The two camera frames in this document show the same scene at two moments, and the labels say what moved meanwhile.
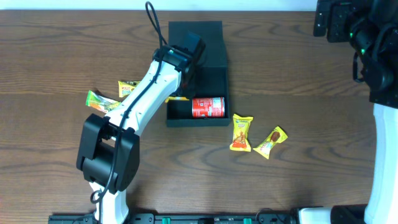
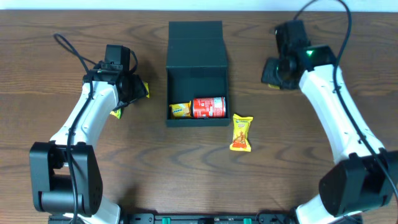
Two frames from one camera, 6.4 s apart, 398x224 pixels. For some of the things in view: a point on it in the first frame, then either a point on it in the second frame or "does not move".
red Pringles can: [208, 107] does not move
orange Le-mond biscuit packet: [176, 98] -> [182, 111]
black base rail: [338, 215] does not move
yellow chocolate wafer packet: [278, 136] -> [273, 86]
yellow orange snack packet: [240, 127] does not move
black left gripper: [193, 91] -> [140, 89]
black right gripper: [342, 11] -> [267, 78]
